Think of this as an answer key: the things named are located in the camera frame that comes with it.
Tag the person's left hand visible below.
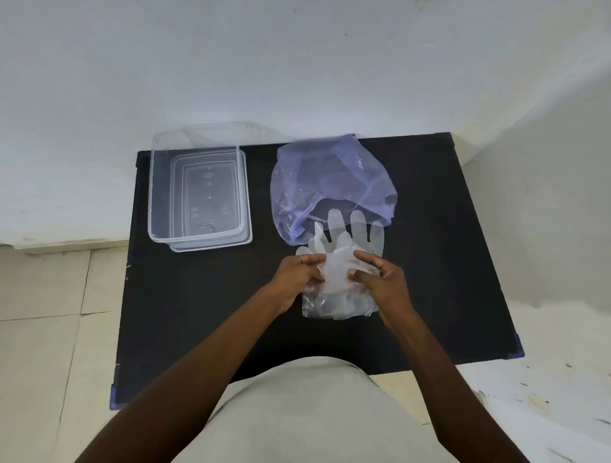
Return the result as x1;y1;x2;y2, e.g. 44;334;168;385
266;254;327;315

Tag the person's right hand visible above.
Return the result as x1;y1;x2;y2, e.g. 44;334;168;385
347;251;417;331

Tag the translucent white glove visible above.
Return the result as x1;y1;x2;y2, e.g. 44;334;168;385
295;207;386;289
301;279;379;321

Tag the translucent purple plastic bag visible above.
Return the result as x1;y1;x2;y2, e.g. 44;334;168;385
270;133;398;247

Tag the clear plastic container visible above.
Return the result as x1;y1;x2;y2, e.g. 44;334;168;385
148;132;253;245

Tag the person's left forearm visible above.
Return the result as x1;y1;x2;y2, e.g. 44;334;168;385
74;291;299;463

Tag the person's right forearm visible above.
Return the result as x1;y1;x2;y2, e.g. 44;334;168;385
379;308;528;463

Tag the transparent plastic lid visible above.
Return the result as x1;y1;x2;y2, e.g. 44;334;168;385
169;150;255;253

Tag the beige shirt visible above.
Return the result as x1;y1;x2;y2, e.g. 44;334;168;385
171;357;460;463

